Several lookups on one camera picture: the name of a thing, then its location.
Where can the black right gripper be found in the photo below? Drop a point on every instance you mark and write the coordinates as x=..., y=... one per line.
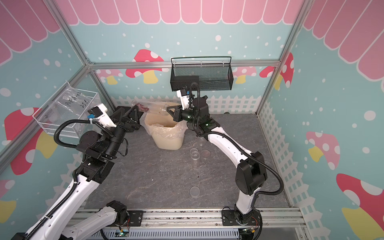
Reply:
x=177, y=116

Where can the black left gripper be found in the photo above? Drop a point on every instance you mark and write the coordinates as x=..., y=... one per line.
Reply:
x=133, y=125

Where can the clear tea jar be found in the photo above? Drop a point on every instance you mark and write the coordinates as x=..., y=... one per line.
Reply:
x=158, y=108
x=195, y=156

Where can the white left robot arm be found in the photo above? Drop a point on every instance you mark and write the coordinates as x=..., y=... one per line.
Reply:
x=99, y=151

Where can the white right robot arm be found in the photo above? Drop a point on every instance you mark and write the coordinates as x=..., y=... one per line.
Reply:
x=250, y=175

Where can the clear plastic bin liner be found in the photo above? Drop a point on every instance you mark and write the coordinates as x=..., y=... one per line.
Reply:
x=163, y=126

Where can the cream plastic trash bin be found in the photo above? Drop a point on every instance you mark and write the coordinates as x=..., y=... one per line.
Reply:
x=167, y=144

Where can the black box in basket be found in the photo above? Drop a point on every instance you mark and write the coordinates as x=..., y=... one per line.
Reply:
x=181, y=82

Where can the clear plastic bag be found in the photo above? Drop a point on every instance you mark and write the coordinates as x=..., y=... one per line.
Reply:
x=72, y=105

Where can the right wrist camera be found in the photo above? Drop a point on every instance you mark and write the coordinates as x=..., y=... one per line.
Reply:
x=186, y=98

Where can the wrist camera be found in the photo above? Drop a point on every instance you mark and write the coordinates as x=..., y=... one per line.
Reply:
x=186, y=98
x=99, y=114

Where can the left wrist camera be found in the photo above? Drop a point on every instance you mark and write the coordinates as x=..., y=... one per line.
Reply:
x=99, y=114

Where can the black wire mesh basket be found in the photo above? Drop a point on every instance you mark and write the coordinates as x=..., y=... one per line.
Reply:
x=215, y=73

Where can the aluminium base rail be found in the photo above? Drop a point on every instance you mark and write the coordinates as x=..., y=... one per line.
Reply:
x=190, y=224

